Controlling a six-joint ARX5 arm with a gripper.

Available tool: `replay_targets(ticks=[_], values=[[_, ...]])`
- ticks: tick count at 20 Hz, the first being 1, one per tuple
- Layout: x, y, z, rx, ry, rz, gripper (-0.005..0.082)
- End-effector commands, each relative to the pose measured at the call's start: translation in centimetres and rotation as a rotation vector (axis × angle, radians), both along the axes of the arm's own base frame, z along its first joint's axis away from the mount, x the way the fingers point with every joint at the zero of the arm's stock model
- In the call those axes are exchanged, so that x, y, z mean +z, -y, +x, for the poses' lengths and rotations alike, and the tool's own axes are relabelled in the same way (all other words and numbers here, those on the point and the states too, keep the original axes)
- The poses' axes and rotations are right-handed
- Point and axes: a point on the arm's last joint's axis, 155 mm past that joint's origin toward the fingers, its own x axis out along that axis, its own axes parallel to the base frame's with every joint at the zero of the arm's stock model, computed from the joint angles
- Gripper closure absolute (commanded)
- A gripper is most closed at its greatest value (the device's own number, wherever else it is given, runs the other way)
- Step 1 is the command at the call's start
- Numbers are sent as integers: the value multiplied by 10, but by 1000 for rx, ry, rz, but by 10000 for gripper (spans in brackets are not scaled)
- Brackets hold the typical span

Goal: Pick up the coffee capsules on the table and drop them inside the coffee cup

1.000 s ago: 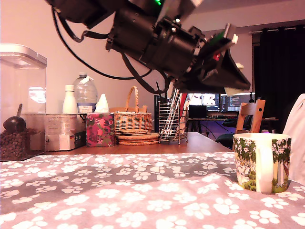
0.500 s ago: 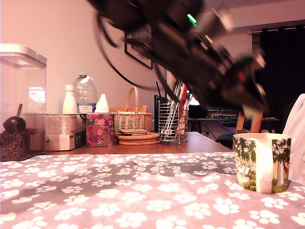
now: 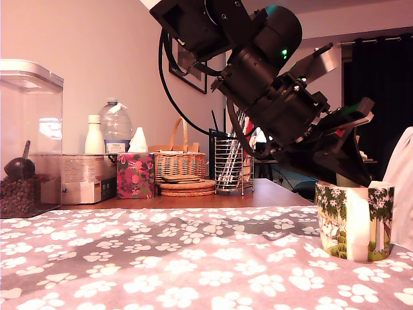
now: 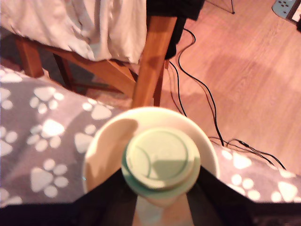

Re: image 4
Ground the pale cup-shaped coffee capsule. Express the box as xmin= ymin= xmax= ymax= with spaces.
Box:
xmin=121 ymin=126 xmax=202 ymax=226

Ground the floral print ceramic mug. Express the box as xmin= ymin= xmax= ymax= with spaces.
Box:
xmin=82 ymin=106 xmax=221 ymax=201

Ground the grey paw print cloth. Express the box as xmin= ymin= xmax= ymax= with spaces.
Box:
xmin=0 ymin=65 xmax=301 ymax=208

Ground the wooden high chair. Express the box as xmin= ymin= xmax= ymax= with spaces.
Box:
xmin=14 ymin=16 xmax=178 ymax=109

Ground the white garment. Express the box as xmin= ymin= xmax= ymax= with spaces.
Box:
xmin=0 ymin=0 xmax=148 ymax=64

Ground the black garment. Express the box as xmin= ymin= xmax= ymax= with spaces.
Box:
xmin=147 ymin=0 xmax=205 ymax=59

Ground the blue dotted mat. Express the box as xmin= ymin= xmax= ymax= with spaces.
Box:
xmin=272 ymin=0 xmax=297 ymax=19

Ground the thin black floor cable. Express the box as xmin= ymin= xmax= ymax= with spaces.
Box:
xmin=208 ymin=136 xmax=287 ymax=170
xmin=167 ymin=60 xmax=188 ymax=117

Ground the thick black floor cable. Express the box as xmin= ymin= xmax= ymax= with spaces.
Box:
xmin=177 ymin=28 xmax=225 ymax=145

